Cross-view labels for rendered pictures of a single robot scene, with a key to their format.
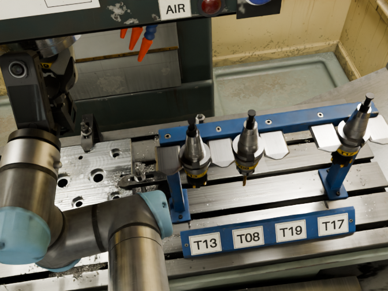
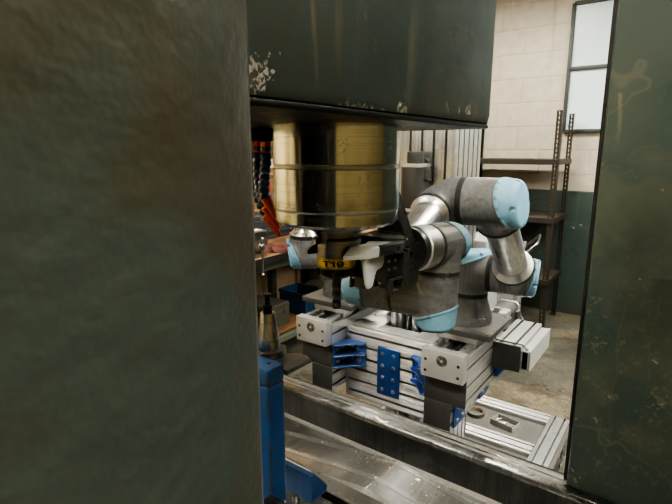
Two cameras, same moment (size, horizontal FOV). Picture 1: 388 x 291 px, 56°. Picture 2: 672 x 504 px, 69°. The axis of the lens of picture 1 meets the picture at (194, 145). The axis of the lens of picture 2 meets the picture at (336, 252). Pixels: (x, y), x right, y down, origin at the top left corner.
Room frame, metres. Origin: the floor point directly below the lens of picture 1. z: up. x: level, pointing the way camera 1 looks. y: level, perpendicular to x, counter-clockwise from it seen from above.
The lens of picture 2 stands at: (1.00, 0.63, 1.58)
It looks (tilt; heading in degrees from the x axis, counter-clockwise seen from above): 12 degrees down; 219
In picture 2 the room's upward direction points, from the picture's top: straight up
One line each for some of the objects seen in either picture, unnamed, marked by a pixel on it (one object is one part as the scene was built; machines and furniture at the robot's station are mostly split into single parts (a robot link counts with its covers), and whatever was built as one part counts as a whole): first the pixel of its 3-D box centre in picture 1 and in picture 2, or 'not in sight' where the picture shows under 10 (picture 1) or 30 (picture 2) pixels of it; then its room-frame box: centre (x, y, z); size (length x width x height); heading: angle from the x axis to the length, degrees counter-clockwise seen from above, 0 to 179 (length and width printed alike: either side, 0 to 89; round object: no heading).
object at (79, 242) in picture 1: (62, 237); (427, 297); (0.24, 0.21, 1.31); 0.11 x 0.08 x 0.11; 99
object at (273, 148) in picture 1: (273, 145); not in sight; (0.44, -0.16, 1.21); 0.07 x 0.05 x 0.01; 3
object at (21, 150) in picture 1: (33, 161); (416, 247); (0.31, 0.23, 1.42); 0.08 x 0.05 x 0.08; 90
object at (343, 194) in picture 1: (346, 154); not in sight; (0.50, -0.38, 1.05); 0.10 x 0.05 x 0.30; 3
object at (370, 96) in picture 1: (367, 101); not in sight; (0.45, -0.33, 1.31); 0.02 x 0.02 x 0.03
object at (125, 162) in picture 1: (81, 182); not in sight; (0.55, 0.32, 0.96); 0.29 x 0.23 x 0.05; 93
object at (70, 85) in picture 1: (59, 78); not in sight; (0.44, 0.20, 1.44); 0.09 x 0.05 x 0.02; 166
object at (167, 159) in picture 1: (168, 160); (291, 362); (0.43, 0.05, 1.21); 0.07 x 0.05 x 0.01; 3
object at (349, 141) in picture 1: (352, 134); not in sight; (0.45, -0.33, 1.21); 0.06 x 0.06 x 0.03
